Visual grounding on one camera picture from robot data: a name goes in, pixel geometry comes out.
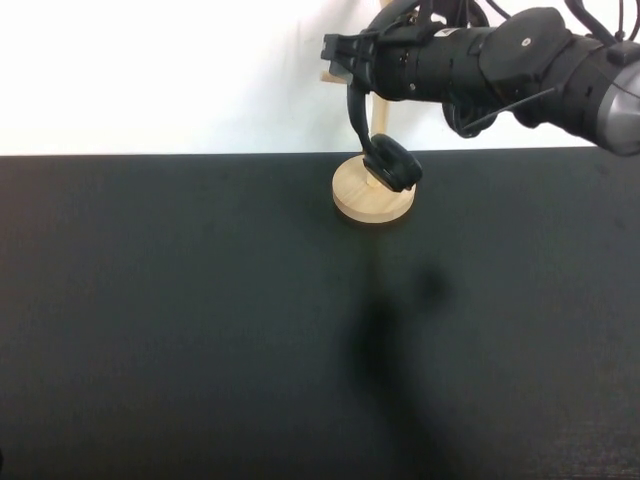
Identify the thin black cable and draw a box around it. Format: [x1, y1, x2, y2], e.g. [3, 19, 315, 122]
[458, 86, 559, 137]

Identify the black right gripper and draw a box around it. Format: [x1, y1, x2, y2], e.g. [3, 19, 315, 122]
[322, 25, 484, 104]

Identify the wooden headphone stand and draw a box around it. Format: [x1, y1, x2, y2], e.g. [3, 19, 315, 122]
[320, 0, 416, 224]

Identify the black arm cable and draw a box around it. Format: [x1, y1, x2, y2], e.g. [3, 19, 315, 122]
[564, 0, 627, 43]

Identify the black over-ear headphones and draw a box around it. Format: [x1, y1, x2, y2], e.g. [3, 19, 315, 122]
[345, 0, 497, 194]

